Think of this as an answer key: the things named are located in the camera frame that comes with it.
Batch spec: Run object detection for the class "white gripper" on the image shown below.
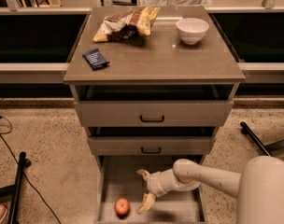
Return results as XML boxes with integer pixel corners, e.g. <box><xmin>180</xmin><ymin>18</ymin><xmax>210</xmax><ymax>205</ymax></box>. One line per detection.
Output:
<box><xmin>136</xmin><ymin>169</ymin><xmax>200</xmax><ymax>214</ymax></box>

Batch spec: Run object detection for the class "white ceramic bowl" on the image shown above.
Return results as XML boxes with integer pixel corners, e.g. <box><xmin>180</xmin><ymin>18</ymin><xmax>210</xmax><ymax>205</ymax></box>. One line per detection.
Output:
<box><xmin>176</xmin><ymin>18</ymin><xmax>209</xmax><ymax>45</ymax></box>

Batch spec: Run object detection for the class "blue snack bar wrapper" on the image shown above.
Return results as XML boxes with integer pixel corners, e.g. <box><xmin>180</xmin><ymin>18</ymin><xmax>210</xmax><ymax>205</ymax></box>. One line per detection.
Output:
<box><xmin>83</xmin><ymin>49</ymin><xmax>109</xmax><ymax>70</ymax></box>

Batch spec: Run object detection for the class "top grey drawer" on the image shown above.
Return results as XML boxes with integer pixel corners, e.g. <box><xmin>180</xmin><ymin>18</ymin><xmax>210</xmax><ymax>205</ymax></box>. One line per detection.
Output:
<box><xmin>75</xmin><ymin>85</ymin><xmax>233</xmax><ymax>127</ymax></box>

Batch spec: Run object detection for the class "black stand leg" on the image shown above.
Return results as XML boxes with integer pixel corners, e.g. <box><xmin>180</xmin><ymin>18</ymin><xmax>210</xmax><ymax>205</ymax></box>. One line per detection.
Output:
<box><xmin>0</xmin><ymin>152</ymin><xmax>31</xmax><ymax>224</ymax></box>
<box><xmin>239</xmin><ymin>121</ymin><xmax>284</xmax><ymax>157</ymax></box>

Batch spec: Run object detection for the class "middle grey drawer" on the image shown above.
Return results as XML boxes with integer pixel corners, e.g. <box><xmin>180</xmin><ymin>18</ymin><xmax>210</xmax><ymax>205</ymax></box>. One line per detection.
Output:
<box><xmin>88</xmin><ymin>127</ymin><xmax>216</xmax><ymax>156</ymax></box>

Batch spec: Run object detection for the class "black stand leg right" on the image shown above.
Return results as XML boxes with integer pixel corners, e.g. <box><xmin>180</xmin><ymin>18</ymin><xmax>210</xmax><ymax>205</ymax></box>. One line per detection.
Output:
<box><xmin>239</xmin><ymin>121</ymin><xmax>284</xmax><ymax>157</ymax></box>

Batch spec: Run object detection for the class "yellow brown chip bag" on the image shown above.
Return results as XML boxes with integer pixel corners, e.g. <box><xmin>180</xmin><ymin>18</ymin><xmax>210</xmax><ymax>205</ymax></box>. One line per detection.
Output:
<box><xmin>93</xmin><ymin>7</ymin><xmax>161</xmax><ymax>43</ymax></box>

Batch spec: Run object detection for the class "red apple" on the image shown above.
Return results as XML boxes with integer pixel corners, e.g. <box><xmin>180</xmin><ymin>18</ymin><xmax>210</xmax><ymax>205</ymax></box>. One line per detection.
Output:
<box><xmin>114</xmin><ymin>198</ymin><xmax>131</xmax><ymax>217</ymax></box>

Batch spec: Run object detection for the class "grey drawer cabinet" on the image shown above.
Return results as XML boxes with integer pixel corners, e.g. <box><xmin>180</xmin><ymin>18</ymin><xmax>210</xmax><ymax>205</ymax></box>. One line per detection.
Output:
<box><xmin>63</xmin><ymin>5</ymin><xmax>247</xmax><ymax>224</ymax></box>

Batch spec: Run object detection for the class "black floor cable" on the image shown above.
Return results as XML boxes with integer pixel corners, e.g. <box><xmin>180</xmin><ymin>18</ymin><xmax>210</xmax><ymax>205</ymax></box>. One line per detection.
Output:
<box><xmin>0</xmin><ymin>109</ymin><xmax>62</xmax><ymax>224</ymax></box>

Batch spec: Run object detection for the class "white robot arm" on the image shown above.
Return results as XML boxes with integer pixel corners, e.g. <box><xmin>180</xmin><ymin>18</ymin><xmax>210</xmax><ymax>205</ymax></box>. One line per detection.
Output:
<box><xmin>137</xmin><ymin>156</ymin><xmax>284</xmax><ymax>224</ymax></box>

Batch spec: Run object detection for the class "black stand leg left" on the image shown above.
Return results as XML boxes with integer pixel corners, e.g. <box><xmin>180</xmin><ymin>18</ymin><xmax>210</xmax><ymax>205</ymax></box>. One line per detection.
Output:
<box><xmin>0</xmin><ymin>152</ymin><xmax>31</xmax><ymax>224</ymax></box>

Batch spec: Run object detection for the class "bottom grey drawer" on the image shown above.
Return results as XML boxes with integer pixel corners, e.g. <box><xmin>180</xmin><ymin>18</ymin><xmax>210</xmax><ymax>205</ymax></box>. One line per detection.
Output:
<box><xmin>94</xmin><ymin>155</ymin><xmax>208</xmax><ymax>224</ymax></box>

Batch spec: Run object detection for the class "grey drawer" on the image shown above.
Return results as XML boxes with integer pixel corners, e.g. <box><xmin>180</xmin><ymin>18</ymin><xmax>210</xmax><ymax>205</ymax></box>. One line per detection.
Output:
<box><xmin>75</xmin><ymin>85</ymin><xmax>233</xmax><ymax>127</ymax></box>
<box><xmin>88</xmin><ymin>127</ymin><xmax>216</xmax><ymax>156</ymax></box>
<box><xmin>94</xmin><ymin>155</ymin><xmax>208</xmax><ymax>224</ymax></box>

